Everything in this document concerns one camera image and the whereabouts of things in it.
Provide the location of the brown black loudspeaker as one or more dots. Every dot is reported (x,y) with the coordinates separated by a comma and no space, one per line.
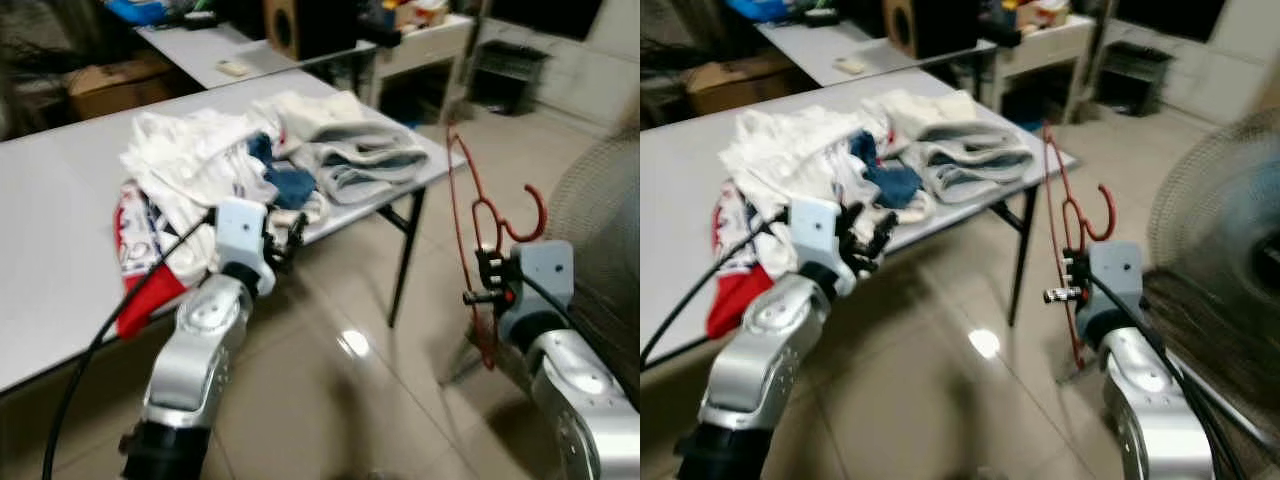
(920,28)
(300,30)

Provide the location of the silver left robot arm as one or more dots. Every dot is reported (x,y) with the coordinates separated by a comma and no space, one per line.
(760,360)
(195,350)

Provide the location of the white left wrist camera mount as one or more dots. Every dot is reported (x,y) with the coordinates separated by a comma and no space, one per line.
(815,235)
(240,230)

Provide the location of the grey striped white garment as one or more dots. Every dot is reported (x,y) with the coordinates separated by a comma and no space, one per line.
(370,165)
(975,165)

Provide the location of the grey side table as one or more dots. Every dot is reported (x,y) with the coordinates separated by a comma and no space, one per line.
(200,50)
(815,45)

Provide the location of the blue plastic object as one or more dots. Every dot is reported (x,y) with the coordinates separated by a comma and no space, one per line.
(757,9)
(135,10)

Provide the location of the black standing fan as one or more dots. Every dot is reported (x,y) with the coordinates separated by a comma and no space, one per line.
(600,220)
(1220,230)

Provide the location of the red garment with white lettering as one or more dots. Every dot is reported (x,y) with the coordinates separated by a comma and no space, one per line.
(735,300)
(140,300)

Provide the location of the white shirt with prints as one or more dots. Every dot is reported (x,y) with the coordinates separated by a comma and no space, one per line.
(790,160)
(190,160)

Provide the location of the white remote control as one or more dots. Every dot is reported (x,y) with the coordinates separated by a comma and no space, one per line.
(234,68)
(851,66)

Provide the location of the brown cardboard box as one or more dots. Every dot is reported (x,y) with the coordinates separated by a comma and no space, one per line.
(120,88)
(740,85)

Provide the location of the cream folded garment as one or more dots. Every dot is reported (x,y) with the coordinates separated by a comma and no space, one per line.
(320,112)
(930,110)

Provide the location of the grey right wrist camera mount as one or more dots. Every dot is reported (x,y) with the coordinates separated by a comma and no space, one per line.
(545,275)
(1115,270)

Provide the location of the blue cloth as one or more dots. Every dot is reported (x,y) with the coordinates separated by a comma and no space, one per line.
(290,185)
(895,185)

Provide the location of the black flat screen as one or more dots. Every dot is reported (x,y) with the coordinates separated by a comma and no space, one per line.
(1170,15)
(545,15)

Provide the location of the small white desk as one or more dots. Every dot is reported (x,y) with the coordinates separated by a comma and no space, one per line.
(430,40)
(1050,38)

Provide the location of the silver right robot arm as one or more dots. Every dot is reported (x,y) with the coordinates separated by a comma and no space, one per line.
(1150,410)
(580,400)

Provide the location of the red clothes hanger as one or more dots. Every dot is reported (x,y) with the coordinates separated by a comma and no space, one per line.
(542,213)
(1109,215)

